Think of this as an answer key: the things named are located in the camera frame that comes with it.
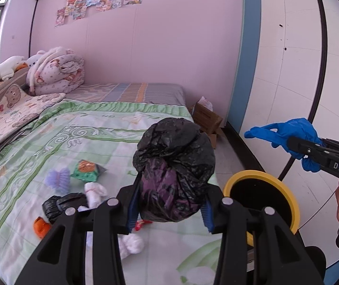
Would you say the green snack wrapper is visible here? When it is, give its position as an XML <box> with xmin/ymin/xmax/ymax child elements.
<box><xmin>71</xmin><ymin>160</ymin><xmax>106</xmax><ymax>183</ymax></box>

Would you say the blue rubber glove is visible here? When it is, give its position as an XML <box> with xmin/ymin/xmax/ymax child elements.
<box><xmin>244</xmin><ymin>118</ymin><xmax>323</xmax><ymax>172</ymax></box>

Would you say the black purple plastic bag bundle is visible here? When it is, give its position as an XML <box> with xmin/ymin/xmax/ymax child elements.
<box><xmin>133</xmin><ymin>118</ymin><xmax>216</xmax><ymax>223</ymax></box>

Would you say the bear print folded blanket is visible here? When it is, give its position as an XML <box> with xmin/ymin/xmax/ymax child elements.
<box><xmin>0</xmin><ymin>84</ymin><xmax>65</xmax><ymax>151</ymax></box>

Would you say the orange peel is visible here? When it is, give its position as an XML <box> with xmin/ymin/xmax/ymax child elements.
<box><xmin>33</xmin><ymin>217</ymin><xmax>52</xmax><ymax>239</ymax></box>

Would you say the red candy wrapper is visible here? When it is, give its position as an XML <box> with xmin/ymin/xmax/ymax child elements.
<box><xmin>134</xmin><ymin>219</ymin><xmax>153</xmax><ymax>232</ymax></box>

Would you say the lavender foam net bundle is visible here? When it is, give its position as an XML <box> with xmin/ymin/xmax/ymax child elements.
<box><xmin>44</xmin><ymin>167</ymin><xmax>71</xmax><ymax>194</ymax></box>

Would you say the yellow rimmed black trash bin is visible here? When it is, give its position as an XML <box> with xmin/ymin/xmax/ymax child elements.
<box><xmin>223</xmin><ymin>170</ymin><xmax>300</xmax><ymax>249</ymax></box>

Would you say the pink floral folded quilt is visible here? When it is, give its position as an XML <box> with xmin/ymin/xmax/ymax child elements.
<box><xmin>26</xmin><ymin>46</ymin><xmax>85</xmax><ymax>95</ymax></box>

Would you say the cardboard box on floor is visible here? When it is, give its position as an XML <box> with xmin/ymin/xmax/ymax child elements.
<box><xmin>189</xmin><ymin>96</ymin><xmax>222</xmax><ymax>149</ymax></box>

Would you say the small white tissue bundle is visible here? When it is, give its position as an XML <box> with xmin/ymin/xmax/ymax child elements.
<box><xmin>118</xmin><ymin>233</ymin><xmax>144</xmax><ymax>260</ymax></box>

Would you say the white goose plush toy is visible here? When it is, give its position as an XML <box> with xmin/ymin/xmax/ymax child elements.
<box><xmin>0</xmin><ymin>56</ymin><xmax>28</xmax><ymax>81</ymax></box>

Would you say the white bear plush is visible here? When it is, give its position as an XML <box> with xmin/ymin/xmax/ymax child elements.
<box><xmin>25</xmin><ymin>50</ymin><xmax>46</xmax><ymax>68</ymax></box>

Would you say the striped brown pillow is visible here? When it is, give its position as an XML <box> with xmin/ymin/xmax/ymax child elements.
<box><xmin>0</xmin><ymin>68</ymin><xmax>29</xmax><ymax>99</ymax></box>

